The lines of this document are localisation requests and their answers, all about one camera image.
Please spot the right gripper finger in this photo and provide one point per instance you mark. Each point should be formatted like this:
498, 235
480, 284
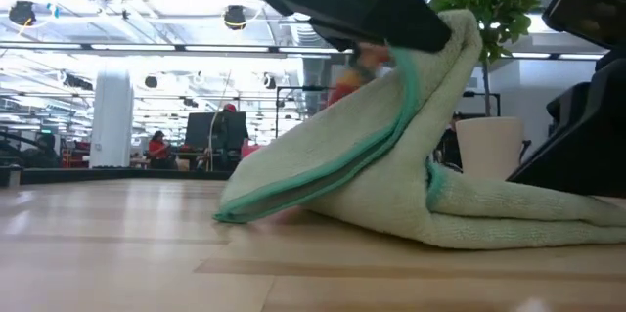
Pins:
587, 150

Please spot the sage green microfiber towel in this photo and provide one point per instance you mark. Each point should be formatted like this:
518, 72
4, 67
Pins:
489, 224

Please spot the red plastic tray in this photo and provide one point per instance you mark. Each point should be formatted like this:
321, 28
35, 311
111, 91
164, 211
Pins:
250, 149

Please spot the person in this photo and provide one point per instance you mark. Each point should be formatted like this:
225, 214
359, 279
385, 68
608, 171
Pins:
447, 148
157, 148
352, 77
230, 107

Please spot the black ceiling-mounted device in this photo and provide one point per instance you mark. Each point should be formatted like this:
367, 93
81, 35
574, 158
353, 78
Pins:
22, 13
235, 16

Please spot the black computer monitor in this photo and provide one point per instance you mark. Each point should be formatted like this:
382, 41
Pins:
210, 131

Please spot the white building column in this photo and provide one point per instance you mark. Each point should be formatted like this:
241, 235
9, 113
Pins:
112, 121

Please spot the red tool cabinet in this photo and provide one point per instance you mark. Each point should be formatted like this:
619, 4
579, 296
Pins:
80, 153

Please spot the black curved bar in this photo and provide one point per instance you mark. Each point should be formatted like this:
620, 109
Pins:
19, 146

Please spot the black metal stand frame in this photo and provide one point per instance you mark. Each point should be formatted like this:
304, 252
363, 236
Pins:
481, 93
293, 88

